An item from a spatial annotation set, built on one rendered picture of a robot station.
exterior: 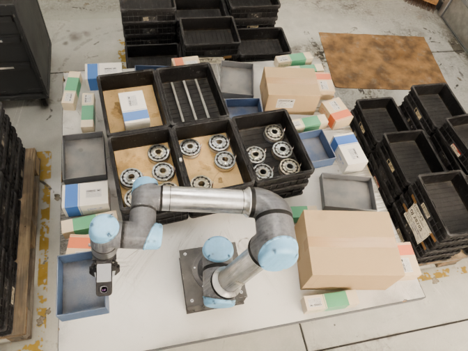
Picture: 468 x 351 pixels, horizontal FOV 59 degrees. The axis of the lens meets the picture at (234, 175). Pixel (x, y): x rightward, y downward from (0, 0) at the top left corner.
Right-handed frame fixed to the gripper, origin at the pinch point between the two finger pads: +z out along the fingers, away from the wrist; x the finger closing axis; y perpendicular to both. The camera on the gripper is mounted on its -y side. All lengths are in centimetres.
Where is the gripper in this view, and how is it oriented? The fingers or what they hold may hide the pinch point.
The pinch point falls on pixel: (104, 278)
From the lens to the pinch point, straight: 145.2
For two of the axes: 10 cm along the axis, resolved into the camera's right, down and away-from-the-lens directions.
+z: -2.4, 5.5, 8.0
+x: -9.6, 0.1, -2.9
